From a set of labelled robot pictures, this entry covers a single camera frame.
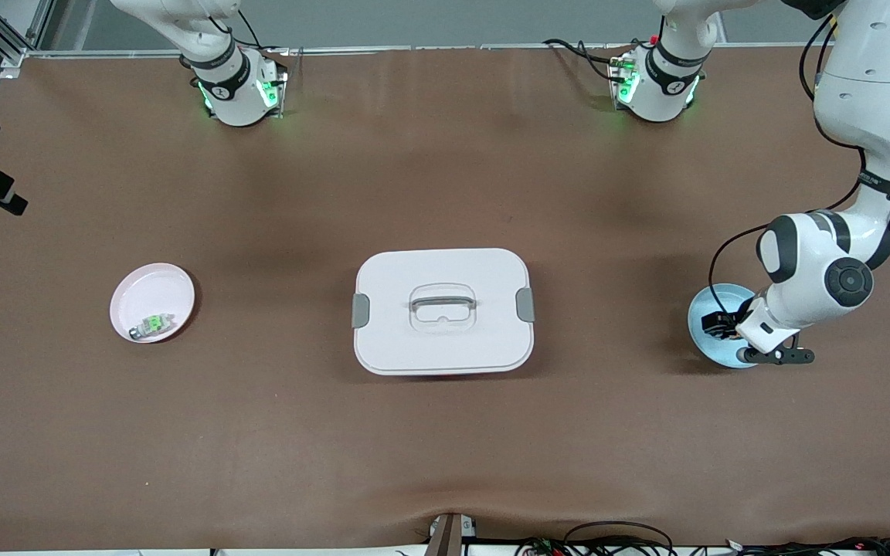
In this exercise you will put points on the pink round plate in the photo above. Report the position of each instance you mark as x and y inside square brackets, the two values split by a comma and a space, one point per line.
[153, 289]

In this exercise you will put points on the brown table mat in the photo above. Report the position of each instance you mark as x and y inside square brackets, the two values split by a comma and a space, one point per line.
[445, 448]

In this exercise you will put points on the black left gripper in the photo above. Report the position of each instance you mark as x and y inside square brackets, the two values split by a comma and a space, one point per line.
[725, 323]

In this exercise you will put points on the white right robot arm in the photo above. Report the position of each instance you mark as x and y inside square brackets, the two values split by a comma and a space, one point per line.
[232, 93]

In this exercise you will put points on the grey box latch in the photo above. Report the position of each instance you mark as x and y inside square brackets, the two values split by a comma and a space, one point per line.
[360, 310]
[525, 304]

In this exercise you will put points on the brown camera mount post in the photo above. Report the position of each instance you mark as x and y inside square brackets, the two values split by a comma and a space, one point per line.
[445, 537]

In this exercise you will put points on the green push-button switch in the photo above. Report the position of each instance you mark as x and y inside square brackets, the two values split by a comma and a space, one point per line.
[154, 324]

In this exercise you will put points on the blue round plate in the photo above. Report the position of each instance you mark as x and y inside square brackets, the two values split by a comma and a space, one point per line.
[704, 344]

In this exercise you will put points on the aluminium frame profile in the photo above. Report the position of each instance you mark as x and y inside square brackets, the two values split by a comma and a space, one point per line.
[5, 42]

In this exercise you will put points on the white lidded storage box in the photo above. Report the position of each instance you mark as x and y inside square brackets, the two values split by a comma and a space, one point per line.
[445, 347]

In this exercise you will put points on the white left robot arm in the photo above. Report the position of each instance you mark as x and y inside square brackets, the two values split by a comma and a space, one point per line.
[870, 93]

